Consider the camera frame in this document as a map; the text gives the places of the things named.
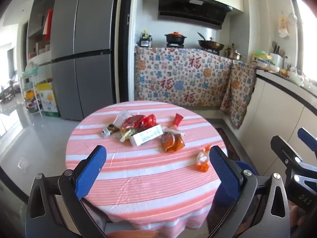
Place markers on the black clay pot orange lid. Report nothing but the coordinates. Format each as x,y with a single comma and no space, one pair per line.
175,38

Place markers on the yellow cardboard box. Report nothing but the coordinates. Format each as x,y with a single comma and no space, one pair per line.
48,99

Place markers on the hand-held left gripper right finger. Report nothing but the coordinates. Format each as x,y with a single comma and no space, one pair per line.
223,168

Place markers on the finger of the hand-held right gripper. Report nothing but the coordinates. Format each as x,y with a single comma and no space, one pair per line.
284,150
308,137

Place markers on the small printed cloth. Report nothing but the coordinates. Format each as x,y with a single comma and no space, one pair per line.
237,99

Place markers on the hexagon patterned floor rug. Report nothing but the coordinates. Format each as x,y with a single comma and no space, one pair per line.
230,143

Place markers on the grey shelf cabinet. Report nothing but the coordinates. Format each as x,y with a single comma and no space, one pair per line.
37,17

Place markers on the dark wok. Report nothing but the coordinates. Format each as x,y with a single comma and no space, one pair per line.
210,45

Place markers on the black condiment rack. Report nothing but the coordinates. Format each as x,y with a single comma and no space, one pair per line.
145,41

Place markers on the white plastic wrapper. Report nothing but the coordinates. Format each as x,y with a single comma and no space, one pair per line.
173,130

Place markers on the pink striped tablecloth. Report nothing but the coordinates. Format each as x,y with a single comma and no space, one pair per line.
148,178

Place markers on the window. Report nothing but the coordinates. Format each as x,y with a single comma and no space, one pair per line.
307,29

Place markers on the yellow white hanging ornament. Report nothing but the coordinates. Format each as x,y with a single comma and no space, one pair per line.
284,27

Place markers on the large printed cloth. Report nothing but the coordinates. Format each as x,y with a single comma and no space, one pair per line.
173,79

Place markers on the white storage rack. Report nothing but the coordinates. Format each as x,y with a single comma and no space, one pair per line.
29,86

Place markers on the red foil packet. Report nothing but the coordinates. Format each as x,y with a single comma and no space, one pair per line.
133,122

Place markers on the black range hood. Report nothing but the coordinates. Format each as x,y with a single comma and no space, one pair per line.
190,10

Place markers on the white kitchen counter cabinet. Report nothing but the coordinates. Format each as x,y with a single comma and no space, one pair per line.
272,104

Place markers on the red tube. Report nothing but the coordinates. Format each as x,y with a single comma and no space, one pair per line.
177,119

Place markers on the black gas stove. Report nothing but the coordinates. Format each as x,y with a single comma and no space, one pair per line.
174,45

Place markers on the white utensil holder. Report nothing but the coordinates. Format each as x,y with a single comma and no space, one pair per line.
276,59

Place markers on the yellow green packet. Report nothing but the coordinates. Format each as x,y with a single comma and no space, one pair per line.
260,59

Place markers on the steel pot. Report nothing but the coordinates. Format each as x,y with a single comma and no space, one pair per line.
232,54

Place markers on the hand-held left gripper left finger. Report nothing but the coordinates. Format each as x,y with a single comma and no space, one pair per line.
91,168

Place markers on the red white hanging bag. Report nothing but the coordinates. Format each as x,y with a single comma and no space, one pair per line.
48,24

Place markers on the yellow gold wrapper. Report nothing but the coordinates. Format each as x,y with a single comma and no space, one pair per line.
126,135

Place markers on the red wrapper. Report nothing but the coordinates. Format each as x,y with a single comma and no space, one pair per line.
149,120

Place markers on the grey refrigerator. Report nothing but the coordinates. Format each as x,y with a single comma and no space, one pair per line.
81,54

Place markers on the orange sauce packet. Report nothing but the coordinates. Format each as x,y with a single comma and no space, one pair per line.
171,142

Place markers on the orange white candy wrapper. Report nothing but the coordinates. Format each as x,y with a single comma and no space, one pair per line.
202,160

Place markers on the white cardboard box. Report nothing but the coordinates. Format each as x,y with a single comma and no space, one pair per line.
146,136

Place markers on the person's right hand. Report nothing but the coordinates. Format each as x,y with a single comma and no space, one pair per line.
301,217

